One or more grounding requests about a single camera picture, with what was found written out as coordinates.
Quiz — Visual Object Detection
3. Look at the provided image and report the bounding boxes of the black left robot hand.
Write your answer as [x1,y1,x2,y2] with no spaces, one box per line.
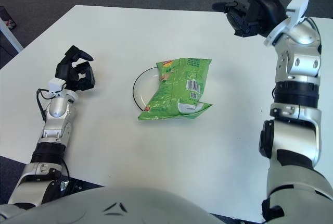
[55,45,97,92]

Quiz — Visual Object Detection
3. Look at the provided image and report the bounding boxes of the grey robot torso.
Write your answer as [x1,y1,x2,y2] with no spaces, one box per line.
[0,184,266,224]

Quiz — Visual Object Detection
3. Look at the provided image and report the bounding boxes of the green snack bag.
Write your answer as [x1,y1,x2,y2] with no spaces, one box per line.
[137,57,214,122]

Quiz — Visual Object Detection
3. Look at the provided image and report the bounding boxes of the white side table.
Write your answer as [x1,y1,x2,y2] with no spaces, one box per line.
[0,17,24,54]

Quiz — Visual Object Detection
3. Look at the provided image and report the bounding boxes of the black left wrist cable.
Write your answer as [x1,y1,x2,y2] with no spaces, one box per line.
[35,88,62,123]

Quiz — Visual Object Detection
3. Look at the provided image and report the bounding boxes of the black mesh wastebasket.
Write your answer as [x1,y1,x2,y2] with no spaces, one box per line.
[0,6,18,29]

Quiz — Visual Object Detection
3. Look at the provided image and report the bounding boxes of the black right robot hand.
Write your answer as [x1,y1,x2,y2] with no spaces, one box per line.
[212,0,289,39]

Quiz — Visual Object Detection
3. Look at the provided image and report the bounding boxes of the white plate with black rim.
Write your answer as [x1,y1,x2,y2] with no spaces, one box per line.
[132,66,161,111]

